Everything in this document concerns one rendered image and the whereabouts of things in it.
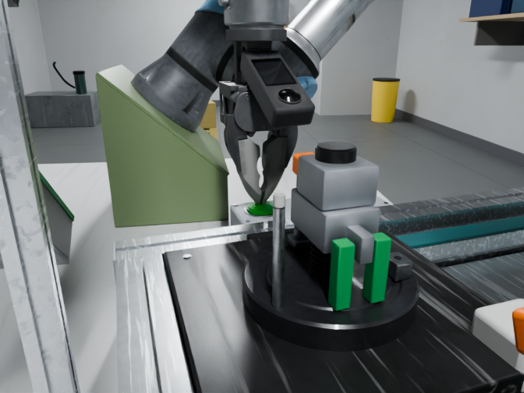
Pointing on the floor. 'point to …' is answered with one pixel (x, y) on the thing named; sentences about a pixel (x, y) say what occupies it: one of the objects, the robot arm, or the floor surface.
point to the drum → (384, 99)
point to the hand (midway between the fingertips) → (262, 196)
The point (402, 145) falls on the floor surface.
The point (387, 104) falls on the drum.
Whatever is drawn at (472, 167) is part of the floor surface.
